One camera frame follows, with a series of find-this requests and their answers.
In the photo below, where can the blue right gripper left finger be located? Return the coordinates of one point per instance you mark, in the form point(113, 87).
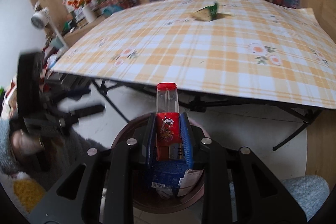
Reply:
point(148, 145)

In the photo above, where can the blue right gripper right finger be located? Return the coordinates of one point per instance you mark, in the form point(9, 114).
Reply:
point(187, 139)

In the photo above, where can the red lighter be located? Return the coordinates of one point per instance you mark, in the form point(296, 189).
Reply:
point(168, 137)

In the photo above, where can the long blue coffee box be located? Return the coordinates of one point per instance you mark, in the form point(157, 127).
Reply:
point(167, 173)

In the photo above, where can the green gold carton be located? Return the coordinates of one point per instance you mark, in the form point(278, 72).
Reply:
point(209, 13)

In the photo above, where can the white printed label pouch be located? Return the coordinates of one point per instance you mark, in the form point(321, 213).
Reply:
point(190, 178)

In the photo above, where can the brown round trash bin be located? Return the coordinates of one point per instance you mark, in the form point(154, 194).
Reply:
point(146, 198)

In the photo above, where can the person's left hand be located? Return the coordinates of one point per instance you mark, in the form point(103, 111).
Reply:
point(28, 148)

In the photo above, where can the low wooden cabinet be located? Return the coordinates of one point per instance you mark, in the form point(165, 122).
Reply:
point(73, 37)

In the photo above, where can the white desk fan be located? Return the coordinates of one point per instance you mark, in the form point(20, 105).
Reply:
point(42, 18)

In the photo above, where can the yellow plaid tablecloth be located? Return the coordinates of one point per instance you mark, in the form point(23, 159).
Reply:
point(263, 51)

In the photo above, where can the orange flowers white vase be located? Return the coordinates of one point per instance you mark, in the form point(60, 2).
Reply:
point(84, 7)

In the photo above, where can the black folding table frame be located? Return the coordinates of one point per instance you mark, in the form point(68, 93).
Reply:
point(202, 101)

